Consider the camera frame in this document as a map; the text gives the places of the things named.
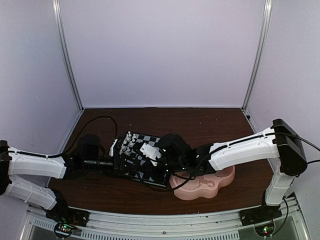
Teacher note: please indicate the black and white chessboard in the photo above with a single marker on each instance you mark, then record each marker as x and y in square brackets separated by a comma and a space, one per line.
[136, 166]

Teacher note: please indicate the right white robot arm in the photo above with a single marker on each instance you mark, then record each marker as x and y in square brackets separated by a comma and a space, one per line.
[213, 165]

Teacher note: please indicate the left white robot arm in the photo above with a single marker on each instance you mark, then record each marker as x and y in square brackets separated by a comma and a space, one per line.
[15, 163]

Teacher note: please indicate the white queen piece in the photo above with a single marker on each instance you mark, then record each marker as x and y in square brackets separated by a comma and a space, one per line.
[123, 148]

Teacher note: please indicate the pink double pet bowl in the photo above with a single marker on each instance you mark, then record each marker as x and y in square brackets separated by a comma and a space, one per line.
[206, 186]

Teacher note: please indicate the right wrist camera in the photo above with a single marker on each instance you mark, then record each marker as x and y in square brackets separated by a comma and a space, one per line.
[150, 152]

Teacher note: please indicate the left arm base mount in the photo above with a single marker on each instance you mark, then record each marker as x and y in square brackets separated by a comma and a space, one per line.
[71, 217]

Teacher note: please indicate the front aluminium rail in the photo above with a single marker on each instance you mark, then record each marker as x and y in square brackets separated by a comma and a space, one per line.
[223, 225]

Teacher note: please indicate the left aluminium frame post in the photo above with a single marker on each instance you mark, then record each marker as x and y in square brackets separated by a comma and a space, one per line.
[65, 53]

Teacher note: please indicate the aluminium frame post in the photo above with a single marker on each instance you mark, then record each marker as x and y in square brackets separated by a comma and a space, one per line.
[264, 30]
[65, 53]

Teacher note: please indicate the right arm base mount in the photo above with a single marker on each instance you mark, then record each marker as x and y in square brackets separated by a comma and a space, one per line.
[259, 214]

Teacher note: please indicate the right aluminium frame post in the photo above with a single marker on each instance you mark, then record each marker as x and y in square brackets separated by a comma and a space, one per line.
[264, 30]

